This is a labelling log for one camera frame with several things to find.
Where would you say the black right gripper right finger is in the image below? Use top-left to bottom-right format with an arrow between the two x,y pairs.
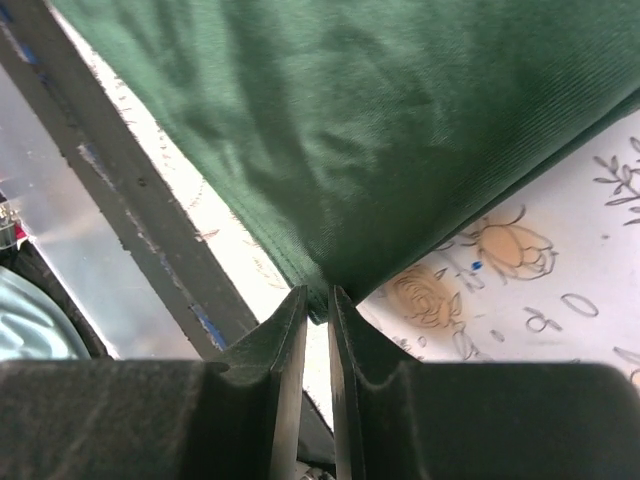
328,287 -> 639,479

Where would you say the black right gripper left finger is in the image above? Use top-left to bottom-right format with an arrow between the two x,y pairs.
1,287 -> 307,479

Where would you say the dark green cloth napkin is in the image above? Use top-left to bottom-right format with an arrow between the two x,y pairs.
56,1 -> 639,322

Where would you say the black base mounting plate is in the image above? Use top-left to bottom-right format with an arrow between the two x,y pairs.
0,0 -> 334,466

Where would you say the aluminium frame rail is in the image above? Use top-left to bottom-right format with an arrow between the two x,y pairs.
1,72 -> 199,359

